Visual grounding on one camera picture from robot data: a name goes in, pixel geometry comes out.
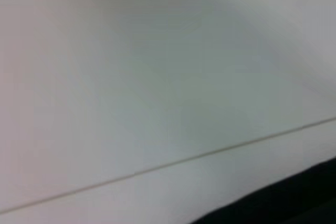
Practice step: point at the black shirt with FREE print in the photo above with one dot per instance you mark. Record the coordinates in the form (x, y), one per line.
(288, 203)

